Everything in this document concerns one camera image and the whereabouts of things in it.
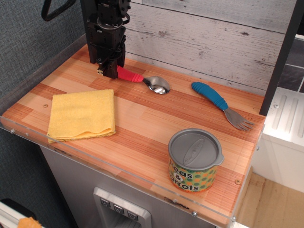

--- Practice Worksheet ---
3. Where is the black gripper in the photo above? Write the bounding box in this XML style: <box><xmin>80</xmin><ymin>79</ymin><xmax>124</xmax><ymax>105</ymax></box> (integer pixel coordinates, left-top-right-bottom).
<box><xmin>93</xmin><ymin>14</ymin><xmax>126</xmax><ymax>79</ymax></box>

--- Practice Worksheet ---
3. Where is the red handled metal spoon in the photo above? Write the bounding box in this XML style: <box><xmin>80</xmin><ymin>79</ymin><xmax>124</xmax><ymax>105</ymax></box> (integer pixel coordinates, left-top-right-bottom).
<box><xmin>117</xmin><ymin>66</ymin><xmax>170</xmax><ymax>95</ymax></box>

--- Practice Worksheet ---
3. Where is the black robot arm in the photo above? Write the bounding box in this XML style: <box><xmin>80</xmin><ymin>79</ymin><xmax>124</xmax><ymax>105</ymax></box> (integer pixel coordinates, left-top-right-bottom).
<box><xmin>82</xmin><ymin>0</ymin><xmax>131</xmax><ymax>79</ymax></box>

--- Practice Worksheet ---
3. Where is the yellow folded cloth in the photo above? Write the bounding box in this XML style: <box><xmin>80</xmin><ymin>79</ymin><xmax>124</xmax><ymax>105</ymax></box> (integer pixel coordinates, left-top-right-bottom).
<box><xmin>47</xmin><ymin>89</ymin><xmax>116</xmax><ymax>143</ymax></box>

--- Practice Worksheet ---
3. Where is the grey toy fridge cabinet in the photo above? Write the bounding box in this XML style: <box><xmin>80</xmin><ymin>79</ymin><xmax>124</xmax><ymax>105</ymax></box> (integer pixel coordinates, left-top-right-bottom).
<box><xmin>41</xmin><ymin>147</ymin><xmax>214</xmax><ymax>228</ymax></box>

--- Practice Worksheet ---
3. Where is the peas and carrots can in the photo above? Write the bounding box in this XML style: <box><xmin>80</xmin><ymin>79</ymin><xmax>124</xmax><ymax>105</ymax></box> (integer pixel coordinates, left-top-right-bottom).
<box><xmin>168</xmin><ymin>128</ymin><xmax>224</xmax><ymax>193</ymax></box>

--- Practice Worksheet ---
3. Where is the silver dispenser panel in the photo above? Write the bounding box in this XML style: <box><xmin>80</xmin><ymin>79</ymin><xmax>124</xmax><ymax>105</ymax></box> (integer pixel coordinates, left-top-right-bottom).
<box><xmin>93</xmin><ymin>187</ymin><xmax>152</xmax><ymax>228</ymax></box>

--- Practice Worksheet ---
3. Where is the orange object bottom left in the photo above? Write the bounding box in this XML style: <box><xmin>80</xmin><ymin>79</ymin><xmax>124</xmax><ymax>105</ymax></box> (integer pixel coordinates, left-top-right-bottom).
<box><xmin>17</xmin><ymin>217</ymin><xmax>42</xmax><ymax>228</ymax></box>

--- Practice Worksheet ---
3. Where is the white ridged side counter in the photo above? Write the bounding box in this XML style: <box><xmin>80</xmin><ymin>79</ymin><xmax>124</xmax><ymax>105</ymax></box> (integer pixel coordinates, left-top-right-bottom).
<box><xmin>251</xmin><ymin>88</ymin><xmax>304</xmax><ymax>192</ymax></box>

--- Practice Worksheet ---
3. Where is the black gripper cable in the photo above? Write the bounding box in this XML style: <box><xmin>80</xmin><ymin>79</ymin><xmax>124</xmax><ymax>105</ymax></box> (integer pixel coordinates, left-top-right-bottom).
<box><xmin>41</xmin><ymin>0</ymin><xmax>76</xmax><ymax>22</ymax></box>

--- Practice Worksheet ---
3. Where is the blue handled metal fork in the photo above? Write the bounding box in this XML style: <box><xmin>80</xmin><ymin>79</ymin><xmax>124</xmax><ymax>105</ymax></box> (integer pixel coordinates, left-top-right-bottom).
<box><xmin>191</xmin><ymin>82</ymin><xmax>254</xmax><ymax>131</ymax></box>

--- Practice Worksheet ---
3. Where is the black right vertical post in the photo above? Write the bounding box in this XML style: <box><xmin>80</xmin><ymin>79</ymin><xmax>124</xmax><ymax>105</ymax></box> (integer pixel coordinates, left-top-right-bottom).
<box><xmin>259</xmin><ymin>0</ymin><xmax>304</xmax><ymax>116</ymax></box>

